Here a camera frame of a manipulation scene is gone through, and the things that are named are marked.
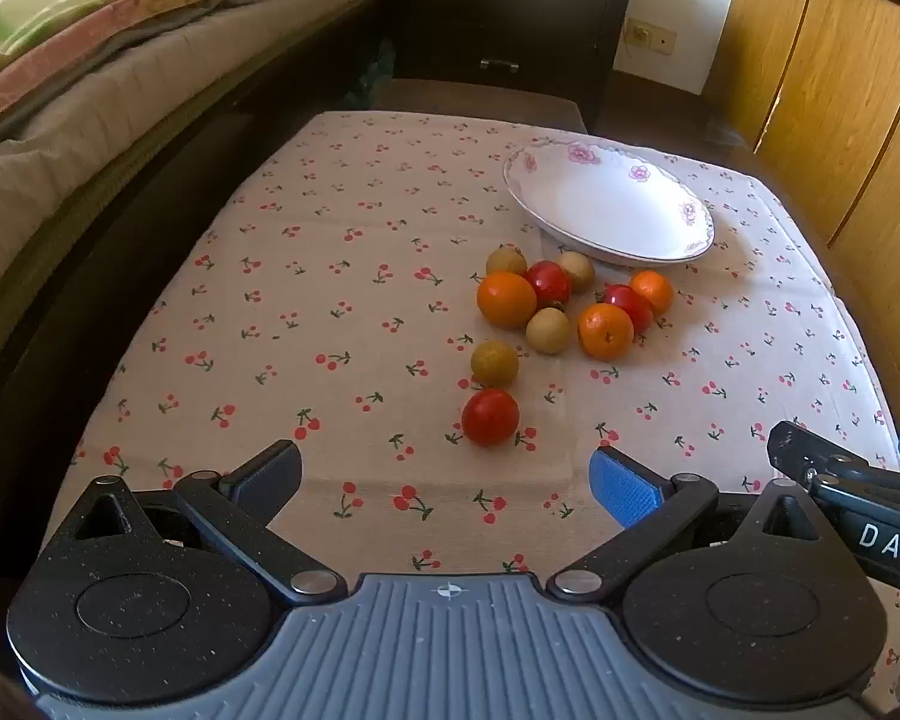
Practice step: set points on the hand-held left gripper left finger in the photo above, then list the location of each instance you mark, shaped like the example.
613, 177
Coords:
266, 476

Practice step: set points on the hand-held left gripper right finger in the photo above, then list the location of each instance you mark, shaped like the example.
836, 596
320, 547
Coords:
630, 491

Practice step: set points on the red tomato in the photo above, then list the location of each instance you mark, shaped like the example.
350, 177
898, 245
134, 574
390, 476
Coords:
636, 304
490, 417
549, 281

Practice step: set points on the brown longan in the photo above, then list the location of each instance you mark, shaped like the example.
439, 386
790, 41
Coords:
505, 261
577, 270
548, 331
494, 362

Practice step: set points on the small orange tangerine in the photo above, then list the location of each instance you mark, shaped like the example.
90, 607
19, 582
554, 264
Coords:
653, 291

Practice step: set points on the large orange tangerine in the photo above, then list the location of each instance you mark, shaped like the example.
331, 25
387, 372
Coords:
506, 300

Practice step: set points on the white floral-rimmed plate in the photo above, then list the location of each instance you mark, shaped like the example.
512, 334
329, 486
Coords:
607, 202

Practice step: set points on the cherry-print tablecloth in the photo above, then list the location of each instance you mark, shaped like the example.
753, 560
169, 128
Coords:
307, 277

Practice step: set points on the bed with floral blanket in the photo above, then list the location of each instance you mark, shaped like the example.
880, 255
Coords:
150, 240

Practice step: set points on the light wooden wardrobe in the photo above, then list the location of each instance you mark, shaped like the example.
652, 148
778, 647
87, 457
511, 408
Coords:
832, 90

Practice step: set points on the bed with floral bedding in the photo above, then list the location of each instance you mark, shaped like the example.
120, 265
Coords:
82, 135

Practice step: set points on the teal cloth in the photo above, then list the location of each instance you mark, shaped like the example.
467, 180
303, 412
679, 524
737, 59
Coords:
367, 75

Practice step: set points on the brown low stool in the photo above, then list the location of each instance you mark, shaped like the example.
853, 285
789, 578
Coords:
480, 101

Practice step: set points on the dark wooden nightstand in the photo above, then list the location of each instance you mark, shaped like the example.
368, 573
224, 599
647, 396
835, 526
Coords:
555, 22

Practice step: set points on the floral blanket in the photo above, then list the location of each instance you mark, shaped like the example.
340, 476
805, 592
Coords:
120, 7

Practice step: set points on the beige wall outlet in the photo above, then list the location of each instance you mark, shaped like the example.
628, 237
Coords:
649, 36

